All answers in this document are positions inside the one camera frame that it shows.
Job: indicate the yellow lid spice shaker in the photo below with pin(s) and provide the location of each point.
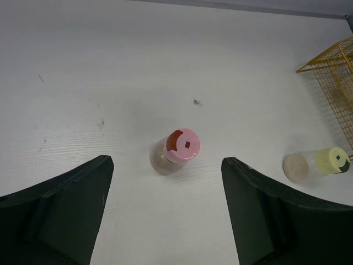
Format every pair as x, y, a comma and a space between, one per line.
301, 166

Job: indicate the gold wire basket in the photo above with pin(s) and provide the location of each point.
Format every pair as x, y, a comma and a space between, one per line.
330, 76

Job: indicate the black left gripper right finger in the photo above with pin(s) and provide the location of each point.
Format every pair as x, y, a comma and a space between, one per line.
273, 223

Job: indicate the pink lid spice shaker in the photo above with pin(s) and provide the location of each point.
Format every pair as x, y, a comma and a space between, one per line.
173, 152

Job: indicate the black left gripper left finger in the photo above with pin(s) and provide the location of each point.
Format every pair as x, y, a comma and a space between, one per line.
56, 221

